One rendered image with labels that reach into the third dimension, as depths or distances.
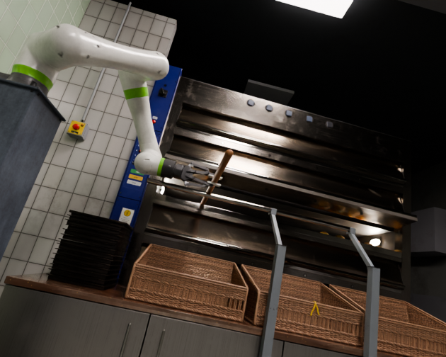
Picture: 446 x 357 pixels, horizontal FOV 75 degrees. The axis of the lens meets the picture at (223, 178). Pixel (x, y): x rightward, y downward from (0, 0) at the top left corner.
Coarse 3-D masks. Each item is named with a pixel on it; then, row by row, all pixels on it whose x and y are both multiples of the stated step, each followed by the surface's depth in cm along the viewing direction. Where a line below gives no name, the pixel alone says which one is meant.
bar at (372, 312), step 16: (192, 192) 159; (256, 208) 163; (272, 208) 163; (272, 224) 156; (320, 224) 166; (336, 224) 168; (352, 240) 164; (272, 272) 134; (368, 272) 142; (272, 288) 129; (368, 288) 139; (272, 304) 128; (368, 304) 136; (272, 320) 126; (368, 320) 134; (272, 336) 124; (368, 336) 131; (368, 352) 129
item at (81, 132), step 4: (72, 120) 190; (76, 120) 191; (72, 124) 190; (80, 124) 190; (84, 124) 191; (68, 128) 189; (72, 128) 189; (80, 128) 190; (84, 128) 190; (88, 128) 197; (68, 132) 188; (72, 132) 188; (76, 132) 188; (80, 132) 189; (84, 132) 191; (72, 136) 192; (76, 136) 190; (80, 136) 189; (84, 136) 193
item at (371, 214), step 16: (176, 160) 187; (192, 160) 188; (224, 176) 195; (240, 176) 191; (256, 192) 207; (272, 192) 203; (288, 192) 198; (304, 192) 194; (320, 208) 212; (336, 208) 207; (352, 208) 203; (368, 208) 198; (384, 224) 216; (400, 224) 211
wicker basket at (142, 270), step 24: (144, 264) 171; (192, 264) 179; (216, 264) 182; (144, 288) 131; (168, 288) 133; (192, 288) 134; (216, 288) 136; (240, 288) 137; (216, 312) 133; (240, 312) 134
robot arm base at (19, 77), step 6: (0, 72) 100; (12, 72) 99; (18, 72) 98; (6, 78) 99; (12, 78) 97; (18, 78) 97; (24, 78) 98; (30, 78) 99; (30, 84) 99; (36, 84) 100; (42, 84) 102; (42, 90) 102
